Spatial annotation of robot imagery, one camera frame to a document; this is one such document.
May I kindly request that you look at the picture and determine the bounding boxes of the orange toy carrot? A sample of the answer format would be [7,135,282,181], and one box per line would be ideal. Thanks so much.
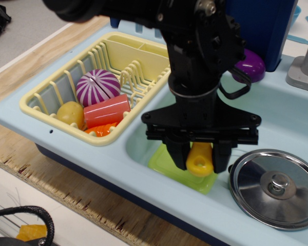
[85,122,118,137]

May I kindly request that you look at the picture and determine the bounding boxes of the wooden board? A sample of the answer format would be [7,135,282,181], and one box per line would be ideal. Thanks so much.
[0,17,204,245]

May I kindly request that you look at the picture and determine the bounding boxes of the yellow toy potato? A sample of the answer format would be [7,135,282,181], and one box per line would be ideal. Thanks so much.
[56,101,84,129]

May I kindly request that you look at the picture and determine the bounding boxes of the dark blue toy backsplash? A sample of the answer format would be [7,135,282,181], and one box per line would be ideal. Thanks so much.
[102,1,296,76]

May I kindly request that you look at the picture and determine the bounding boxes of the steel pot lid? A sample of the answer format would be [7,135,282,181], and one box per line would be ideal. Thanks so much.
[228,149,308,231]

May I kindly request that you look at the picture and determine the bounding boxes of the yellow tape piece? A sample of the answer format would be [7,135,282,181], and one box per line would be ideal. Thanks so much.
[16,224,47,242]

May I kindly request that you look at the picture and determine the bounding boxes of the yellow dish rack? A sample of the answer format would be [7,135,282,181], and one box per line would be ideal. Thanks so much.
[20,32,170,146]

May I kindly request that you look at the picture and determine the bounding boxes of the black braided cable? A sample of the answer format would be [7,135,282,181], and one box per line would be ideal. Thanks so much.
[0,205,55,245]

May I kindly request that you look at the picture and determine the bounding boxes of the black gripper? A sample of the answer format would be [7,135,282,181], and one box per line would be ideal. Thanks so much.
[141,83,261,174]

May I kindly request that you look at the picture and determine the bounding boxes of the purple toy eggplant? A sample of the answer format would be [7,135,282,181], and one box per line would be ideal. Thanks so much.
[235,49,266,83]

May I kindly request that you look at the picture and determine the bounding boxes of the purple striped toy onion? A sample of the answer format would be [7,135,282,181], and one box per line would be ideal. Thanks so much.
[76,69,121,107]

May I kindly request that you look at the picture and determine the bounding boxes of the green plastic cutting board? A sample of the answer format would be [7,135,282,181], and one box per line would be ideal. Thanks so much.
[148,143,218,195]

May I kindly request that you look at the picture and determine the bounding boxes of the grey toy faucet base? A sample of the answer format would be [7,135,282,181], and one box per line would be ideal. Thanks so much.
[286,50,308,91]

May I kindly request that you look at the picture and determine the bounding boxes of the light blue toy sink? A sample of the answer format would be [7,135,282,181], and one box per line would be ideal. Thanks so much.
[0,26,308,245]

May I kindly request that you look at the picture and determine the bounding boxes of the red toy sausage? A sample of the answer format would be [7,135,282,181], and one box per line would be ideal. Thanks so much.
[84,94,130,128]

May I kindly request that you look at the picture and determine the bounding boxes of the blue plastic cup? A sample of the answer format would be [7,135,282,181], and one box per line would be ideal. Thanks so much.
[290,5,301,28]

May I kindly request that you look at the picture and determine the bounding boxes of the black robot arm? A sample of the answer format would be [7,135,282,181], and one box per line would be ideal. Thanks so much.
[45,1,261,173]

